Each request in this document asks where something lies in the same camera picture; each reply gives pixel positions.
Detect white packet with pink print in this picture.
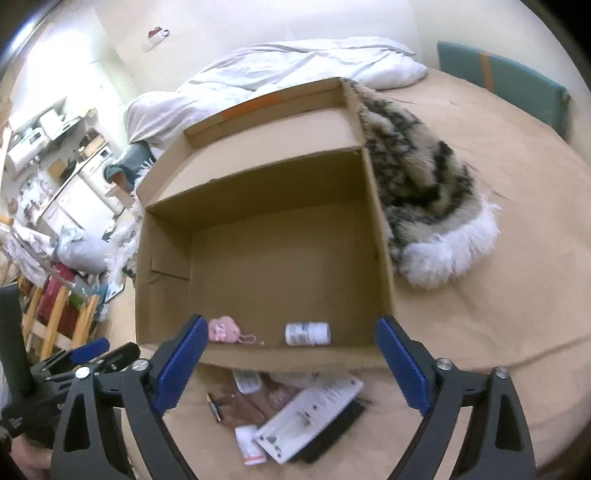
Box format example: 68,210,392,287
235,425,269,466

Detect cluttered white shelf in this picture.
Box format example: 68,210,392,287
0,95,100,181

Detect black rectangular box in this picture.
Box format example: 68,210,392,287
295,399,365,464

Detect white electronic device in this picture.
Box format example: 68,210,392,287
254,373,365,463

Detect spotted fur blanket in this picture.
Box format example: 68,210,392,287
106,78,502,291

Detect wooden rack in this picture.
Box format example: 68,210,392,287
0,258,100,361

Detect cardboard box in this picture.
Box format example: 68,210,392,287
134,78,397,370

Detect red bag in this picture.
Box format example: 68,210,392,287
37,265,79,337

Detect small white pill bottle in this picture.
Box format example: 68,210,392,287
284,322,332,347

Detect pink plush keychain charm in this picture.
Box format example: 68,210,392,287
208,316,266,347

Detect white plug cube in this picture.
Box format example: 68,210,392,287
232,369,264,394

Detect brown patterned packet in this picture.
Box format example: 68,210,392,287
215,371,301,425

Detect white plastic bag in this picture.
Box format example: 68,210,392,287
55,226,116,275

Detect teal garment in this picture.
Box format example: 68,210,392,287
104,141,158,185

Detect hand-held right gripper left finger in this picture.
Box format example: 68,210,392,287
50,315,209,480

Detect white cabinet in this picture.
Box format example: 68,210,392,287
41,152,125,232

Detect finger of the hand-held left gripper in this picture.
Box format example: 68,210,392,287
32,337,110,377
99,342,141,372

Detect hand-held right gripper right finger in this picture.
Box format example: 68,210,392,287
376,315,539,480

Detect teal cushion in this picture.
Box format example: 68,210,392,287
436,41,570,139

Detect white duvet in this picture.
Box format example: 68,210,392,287
124,38,428,158

